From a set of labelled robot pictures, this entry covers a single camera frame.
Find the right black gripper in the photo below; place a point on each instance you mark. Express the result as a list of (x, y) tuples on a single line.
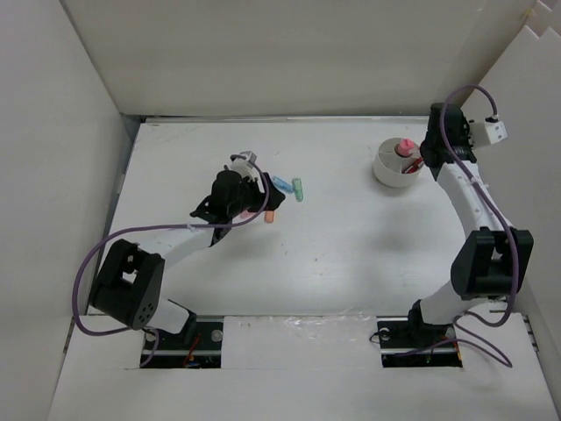
[(464, 129)]

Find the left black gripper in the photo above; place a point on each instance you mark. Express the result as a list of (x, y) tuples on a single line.
[(259, 196)]

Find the orange highlighter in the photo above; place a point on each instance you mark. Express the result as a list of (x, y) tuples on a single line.
[(269, 216)]

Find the red pen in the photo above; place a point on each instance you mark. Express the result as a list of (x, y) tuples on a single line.
[(414, 166)]

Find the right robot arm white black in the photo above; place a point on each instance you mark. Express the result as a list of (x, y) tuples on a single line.
[(492, 262)]

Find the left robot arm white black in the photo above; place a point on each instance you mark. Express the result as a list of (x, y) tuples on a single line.
[(128, 285)]

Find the blue highlighter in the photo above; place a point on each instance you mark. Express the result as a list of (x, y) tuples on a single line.
[(281, 185)]

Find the green highlighter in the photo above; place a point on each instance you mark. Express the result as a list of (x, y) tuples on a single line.
[(298, 189)]

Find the white round divided container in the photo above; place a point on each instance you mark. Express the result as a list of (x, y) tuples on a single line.
[(388, 167)]

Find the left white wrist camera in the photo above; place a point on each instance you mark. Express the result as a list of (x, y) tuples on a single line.
[(243, 164)]

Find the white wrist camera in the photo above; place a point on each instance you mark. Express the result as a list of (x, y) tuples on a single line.
[(243, 164), (487, 133)]

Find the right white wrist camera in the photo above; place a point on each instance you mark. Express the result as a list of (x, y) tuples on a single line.
[(487, 133)]

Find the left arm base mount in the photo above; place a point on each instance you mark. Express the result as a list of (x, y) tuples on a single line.
[(198, 346)]

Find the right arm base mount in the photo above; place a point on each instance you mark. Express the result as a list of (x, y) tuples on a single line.
[(406, 341)]

